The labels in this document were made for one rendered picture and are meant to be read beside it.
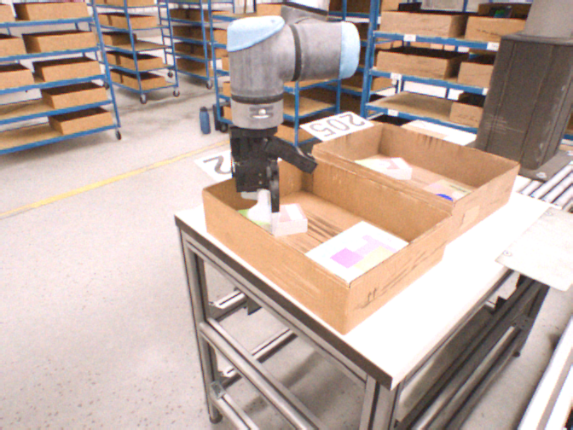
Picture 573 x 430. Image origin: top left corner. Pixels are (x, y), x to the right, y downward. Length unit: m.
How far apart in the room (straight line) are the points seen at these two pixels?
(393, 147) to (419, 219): 0.43
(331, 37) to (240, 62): 0.15
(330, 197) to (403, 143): 0.33
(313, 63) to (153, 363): 1.24
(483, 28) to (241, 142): 1.70
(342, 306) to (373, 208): 0.32
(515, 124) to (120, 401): 1.46
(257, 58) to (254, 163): 0.18
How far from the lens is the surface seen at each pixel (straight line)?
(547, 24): 1.24
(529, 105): 1.23
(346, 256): 0.72
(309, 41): 0.69
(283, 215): 0.82
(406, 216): 0.82
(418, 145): 1.15
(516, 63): 1.23
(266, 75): 0.67
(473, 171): 1.09
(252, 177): 0.74
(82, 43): 3.57
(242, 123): 0.70
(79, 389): 1.65
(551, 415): 0.64
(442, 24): 2.31
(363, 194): 0.86
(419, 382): 0.99
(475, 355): 1.10
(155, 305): 1.85
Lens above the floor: 1.21
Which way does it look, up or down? 31 degrees down
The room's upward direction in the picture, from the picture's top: straight up
